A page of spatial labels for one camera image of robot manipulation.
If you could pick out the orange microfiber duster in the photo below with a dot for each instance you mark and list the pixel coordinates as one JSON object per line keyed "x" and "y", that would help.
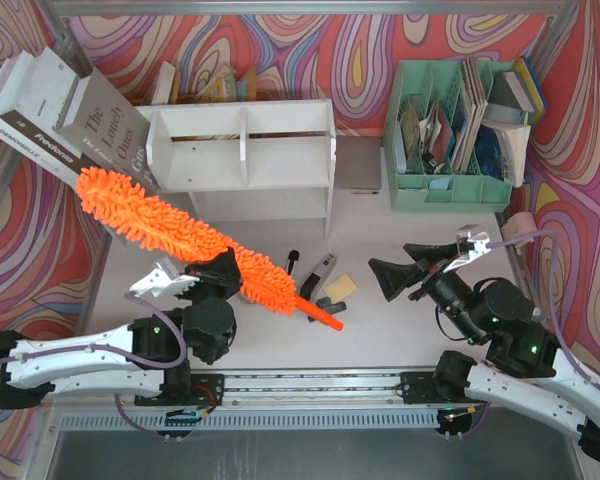
{"x": 123, "y": 205}

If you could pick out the white black utility knife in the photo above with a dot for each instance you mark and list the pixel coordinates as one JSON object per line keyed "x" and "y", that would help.
{"x": 292, "y": 258}

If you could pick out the open white paperback book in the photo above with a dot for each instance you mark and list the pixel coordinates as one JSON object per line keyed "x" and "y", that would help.
{"x": 512, "y": 140}

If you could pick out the brown Lonely Ones book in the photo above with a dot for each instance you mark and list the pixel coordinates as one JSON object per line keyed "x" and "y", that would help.
{"x": 108, "y": 129}

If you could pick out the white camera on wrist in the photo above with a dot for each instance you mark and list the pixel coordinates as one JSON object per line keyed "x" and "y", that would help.
{"x": 472, "y": 243}
{"x": 163, "y": 280}

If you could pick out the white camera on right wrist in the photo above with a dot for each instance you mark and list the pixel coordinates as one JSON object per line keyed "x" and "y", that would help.
{"x": 472, "y": 243}

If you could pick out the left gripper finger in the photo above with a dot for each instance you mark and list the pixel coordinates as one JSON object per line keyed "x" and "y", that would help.
{"x": 204, "y": 290}
{"x": 223, "y": 267}

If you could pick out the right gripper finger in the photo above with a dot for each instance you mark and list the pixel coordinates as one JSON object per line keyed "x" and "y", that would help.
{"x": 431, "y": 253}
{"x": 394, "y": 278}

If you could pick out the aluminium rail with mounts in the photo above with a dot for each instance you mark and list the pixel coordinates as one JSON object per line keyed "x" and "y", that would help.
{"x": 310, "y": 387}

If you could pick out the masking tape roll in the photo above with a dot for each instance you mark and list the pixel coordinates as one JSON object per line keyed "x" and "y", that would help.
{"x": 245, "y": 299}

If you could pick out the black vacuum nozzle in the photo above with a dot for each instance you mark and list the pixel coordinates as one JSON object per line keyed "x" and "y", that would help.
{"x": 329, "y": 307}

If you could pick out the grey blue yellow books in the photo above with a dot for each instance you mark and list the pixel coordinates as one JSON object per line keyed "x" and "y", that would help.
{"x": 515, "y": 86}

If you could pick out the books behind shelf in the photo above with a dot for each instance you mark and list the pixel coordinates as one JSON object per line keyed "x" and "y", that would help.
{"x": 224, "y": 86}

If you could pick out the yellow sticky note pad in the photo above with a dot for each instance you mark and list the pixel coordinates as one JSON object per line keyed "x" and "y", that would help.
{"x": 340, "y": 288}

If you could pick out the white brown Fredonia book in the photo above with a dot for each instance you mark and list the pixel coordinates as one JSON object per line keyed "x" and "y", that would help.
{"x": 35, "y": 93}

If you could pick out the green desk organizer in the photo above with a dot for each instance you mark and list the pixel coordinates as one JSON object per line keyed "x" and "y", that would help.
{"x": 430, "y": 138}

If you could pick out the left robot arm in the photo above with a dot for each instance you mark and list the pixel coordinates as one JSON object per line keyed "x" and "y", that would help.
{"x": 154, "y": 342}

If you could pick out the pink pig figurine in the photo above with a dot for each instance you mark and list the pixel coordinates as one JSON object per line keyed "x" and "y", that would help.
{"x": 519, "y": 226}

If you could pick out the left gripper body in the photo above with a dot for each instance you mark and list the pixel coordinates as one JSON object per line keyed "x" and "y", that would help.
{"x": 210, "y": 276}

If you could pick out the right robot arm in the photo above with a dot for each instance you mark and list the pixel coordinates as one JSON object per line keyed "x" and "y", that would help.
{"x": 527, "y": 369}

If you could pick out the white wooden bookshelf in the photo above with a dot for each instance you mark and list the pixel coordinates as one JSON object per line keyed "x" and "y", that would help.
{"x": 247, "y": 161}

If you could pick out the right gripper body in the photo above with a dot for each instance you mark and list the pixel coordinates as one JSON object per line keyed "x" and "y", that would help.
{"x": 425, "y": 273}

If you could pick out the white camera on left wrist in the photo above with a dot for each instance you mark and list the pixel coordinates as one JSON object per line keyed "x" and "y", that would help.
{"x": 163, "y": 280}

